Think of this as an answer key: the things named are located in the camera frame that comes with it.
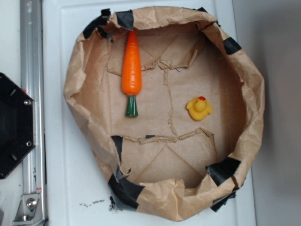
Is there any white plastic tray board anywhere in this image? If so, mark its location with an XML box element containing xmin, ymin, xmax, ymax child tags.
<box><xmin>42</xmin><ymin>0</ymin><xmax>257</xmax><ymax>226</ymax></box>

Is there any brown paper bag tray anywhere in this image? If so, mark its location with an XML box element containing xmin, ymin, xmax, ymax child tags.
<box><xmin>64</xmin><ymin>7</ymin><xmax>264</xmax><ymax>221</ymax></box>

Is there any metal corner bracket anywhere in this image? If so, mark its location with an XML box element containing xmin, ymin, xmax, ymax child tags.
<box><xmin>12</xmin><ymin>193</ymin><xmax>43</xmax><ymax>226</ymax></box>

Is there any yellow rubber duck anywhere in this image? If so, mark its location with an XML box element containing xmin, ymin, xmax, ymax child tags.
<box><xmin>186</xmin><ymin>96</ymin><xmax>212</xmax><ymax>121</ymax></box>

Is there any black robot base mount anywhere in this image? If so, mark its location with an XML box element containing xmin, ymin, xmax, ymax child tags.
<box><xmin>0</xmin><ymin>73</ymin><xmax>35</xmax><ymax>179</ymax></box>

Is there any orange plastic toy carrot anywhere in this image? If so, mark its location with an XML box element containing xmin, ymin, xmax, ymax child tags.
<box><xmin>121</xmin><ymin>30</ymin><xmax>142</xmax><ymax>117</ymax></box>

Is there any aluminium extrusion rail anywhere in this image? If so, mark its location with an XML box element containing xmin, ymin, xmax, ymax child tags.
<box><xmin>20</xmin><ymin>0</ymin><xmax>48</xmax><ymax>226</ymax></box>

